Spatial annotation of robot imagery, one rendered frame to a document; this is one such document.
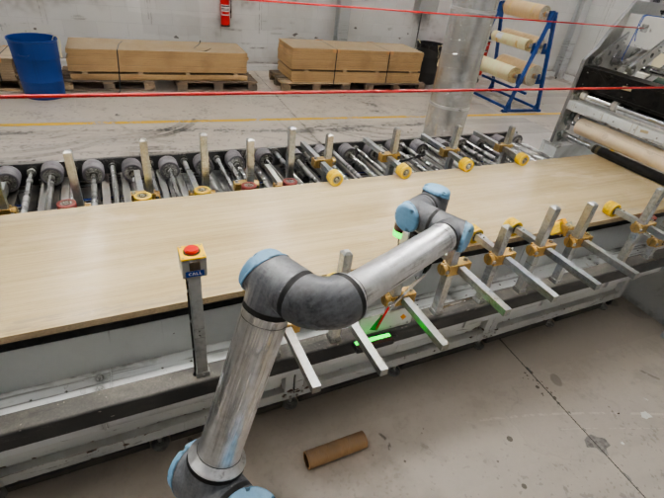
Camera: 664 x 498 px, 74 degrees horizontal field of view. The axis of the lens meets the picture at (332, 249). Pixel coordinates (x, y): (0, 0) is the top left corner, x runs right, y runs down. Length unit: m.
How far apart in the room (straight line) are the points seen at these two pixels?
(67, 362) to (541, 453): 2.19
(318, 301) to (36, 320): 1.06
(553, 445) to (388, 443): 0.87
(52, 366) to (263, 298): 1.05
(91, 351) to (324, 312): 1.09
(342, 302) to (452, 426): 1.73
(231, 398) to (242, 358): 0.11
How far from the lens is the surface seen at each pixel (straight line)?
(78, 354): 1.80
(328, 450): 2.22
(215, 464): 1.22
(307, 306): 0.88
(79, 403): 1.68
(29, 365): 1.83
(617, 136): 3.82
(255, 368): 1.04
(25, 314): 1.74
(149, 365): 1.83
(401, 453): 2.38
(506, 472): 2.51
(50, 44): 6.82
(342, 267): 1.53
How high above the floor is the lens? 1.97
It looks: 34 degrees down
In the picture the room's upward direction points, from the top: 7 degrees clockwise
